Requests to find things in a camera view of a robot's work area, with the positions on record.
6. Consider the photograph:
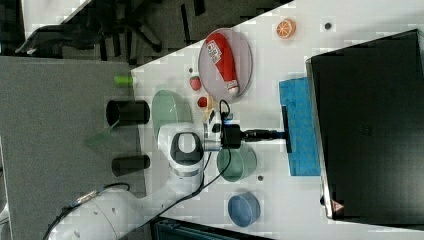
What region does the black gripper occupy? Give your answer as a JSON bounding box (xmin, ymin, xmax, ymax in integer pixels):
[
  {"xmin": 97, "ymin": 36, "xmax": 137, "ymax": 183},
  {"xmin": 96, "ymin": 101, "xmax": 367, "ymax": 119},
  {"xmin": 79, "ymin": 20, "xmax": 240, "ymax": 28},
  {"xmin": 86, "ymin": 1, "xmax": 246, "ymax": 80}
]
[{"xmin": 221, "ymin": 124, "xmax": 286, "ymax": 149}]

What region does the black toaster oven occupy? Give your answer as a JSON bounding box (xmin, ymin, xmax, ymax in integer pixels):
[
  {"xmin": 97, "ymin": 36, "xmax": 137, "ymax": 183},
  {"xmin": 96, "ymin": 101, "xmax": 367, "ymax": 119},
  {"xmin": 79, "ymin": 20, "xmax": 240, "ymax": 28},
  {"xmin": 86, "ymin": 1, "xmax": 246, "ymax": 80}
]
[{"xmin": 278, "ymin": 28, "xmax": 424, "ymax": 225}]

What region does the green perforated colander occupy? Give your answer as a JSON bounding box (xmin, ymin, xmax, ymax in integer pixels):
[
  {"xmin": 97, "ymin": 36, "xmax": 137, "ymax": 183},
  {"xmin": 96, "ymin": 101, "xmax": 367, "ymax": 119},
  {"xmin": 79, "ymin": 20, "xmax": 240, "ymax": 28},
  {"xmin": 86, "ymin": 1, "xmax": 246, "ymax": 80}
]
[{"xmin": 151, "ymin": 90, "xmax": 193, "ymax": 138}]

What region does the large black pot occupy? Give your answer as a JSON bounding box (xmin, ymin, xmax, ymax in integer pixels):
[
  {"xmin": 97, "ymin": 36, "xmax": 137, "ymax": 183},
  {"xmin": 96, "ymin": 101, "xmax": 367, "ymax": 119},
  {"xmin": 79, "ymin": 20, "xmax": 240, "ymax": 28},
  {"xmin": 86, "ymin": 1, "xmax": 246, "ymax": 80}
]
[{"xmin": 106, "ymin": 100, "xmax": 150, "ymax": 126}]

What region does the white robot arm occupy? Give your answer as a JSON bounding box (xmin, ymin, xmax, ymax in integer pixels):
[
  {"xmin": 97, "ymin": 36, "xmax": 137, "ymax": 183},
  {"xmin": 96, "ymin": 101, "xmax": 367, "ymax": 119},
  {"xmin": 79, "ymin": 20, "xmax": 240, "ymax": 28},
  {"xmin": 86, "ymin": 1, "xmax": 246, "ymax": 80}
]
[{"xmin": 43, "ymin": 109, "xmax": 289, "ymax": 240}]

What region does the green marker cap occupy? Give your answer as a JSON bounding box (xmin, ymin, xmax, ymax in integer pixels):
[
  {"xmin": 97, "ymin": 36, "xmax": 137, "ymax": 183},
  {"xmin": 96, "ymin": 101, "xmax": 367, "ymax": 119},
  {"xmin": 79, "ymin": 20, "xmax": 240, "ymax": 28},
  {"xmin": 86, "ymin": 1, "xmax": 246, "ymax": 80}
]
[{"xmin": 114, "ymin": 76, "xmax": 135, "ymax": 86}]

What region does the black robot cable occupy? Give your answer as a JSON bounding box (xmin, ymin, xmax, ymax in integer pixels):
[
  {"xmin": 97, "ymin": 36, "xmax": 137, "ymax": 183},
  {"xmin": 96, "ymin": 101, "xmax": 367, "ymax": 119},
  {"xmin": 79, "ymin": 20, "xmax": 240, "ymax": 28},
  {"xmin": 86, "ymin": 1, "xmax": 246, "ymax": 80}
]
[{"xmin": 41, "ymin": 99, "xmax": 234, "ymax": 240}]

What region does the blue cup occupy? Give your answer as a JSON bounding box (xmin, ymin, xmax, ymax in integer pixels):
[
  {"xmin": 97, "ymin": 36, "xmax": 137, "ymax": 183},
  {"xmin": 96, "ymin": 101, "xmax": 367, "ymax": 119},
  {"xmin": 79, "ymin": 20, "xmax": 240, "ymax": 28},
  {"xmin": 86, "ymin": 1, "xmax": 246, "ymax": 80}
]
[{"xmin": 227, "ymin": 192, "xmax": 261, "ymax": 227}]

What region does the green slotted spatula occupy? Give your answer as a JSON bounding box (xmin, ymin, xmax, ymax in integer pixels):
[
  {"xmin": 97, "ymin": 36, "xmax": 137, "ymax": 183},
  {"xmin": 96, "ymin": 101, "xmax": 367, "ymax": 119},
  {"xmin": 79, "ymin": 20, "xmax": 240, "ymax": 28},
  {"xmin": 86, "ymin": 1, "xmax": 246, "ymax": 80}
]
[{"xmin": 84, "ymin": 121, "xmax": 119, "ymax": 146}]

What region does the peeled toy banana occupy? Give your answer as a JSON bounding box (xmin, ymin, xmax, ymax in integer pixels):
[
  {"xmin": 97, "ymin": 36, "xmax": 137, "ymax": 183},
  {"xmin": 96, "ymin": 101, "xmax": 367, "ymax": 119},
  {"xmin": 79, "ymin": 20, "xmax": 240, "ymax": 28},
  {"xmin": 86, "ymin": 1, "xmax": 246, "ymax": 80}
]
[{"xmin": 203, "ymin": 96, "xmax": 219, "ymax": 121}]

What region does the large toy strawberry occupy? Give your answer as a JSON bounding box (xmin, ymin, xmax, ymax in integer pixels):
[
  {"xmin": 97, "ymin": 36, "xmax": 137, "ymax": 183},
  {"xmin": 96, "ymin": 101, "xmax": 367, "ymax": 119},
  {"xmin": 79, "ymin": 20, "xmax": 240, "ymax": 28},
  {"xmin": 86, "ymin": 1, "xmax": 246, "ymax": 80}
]
[{"xmin": 189, "ymin": 76, "xmax": 202, "ymax": 91}]

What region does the orange slice toy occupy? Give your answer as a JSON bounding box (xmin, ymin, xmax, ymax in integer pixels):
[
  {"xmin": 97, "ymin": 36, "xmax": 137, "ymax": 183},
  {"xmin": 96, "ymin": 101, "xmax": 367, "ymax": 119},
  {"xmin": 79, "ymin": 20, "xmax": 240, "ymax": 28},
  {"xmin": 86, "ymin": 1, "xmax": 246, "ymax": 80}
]
[{"xmin": 276, "ymin": 19, "xmax": 296, "ymax": 39}]

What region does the small black cup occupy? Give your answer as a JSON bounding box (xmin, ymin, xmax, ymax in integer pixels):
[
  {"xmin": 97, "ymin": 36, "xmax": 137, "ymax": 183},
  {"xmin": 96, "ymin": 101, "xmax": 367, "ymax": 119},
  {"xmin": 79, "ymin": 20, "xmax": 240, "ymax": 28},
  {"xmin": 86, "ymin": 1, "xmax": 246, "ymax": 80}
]
[{"xmin": 111, "ymin": 155, "xmax": 151, "ymax": 177}]

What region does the small toy strawberry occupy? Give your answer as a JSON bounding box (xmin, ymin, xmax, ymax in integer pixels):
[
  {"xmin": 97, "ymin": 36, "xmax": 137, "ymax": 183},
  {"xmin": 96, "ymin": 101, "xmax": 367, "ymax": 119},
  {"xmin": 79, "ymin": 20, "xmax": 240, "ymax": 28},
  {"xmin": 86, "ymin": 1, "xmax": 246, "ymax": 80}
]
[{"xmin": 197, "ymin": 97, "xmax": 207, "ymax": 108}]

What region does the green metal mug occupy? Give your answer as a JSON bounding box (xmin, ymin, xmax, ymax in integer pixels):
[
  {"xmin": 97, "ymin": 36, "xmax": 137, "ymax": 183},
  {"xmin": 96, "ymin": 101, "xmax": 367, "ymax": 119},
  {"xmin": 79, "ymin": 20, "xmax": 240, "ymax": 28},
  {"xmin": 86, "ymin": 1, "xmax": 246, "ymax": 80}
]
[{"xmin": 216, "ymin": 145, "xmax": 257, "ymax": 182}]

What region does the red ketchup bottle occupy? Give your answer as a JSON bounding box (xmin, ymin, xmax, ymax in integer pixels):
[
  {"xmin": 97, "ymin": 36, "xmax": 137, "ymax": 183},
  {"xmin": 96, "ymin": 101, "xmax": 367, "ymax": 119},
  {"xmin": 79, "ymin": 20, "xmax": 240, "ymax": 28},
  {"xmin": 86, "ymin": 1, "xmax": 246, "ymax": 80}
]
[{"xmin": 206, "ymin": 32, "xmax": 239, "ymax": 96}]

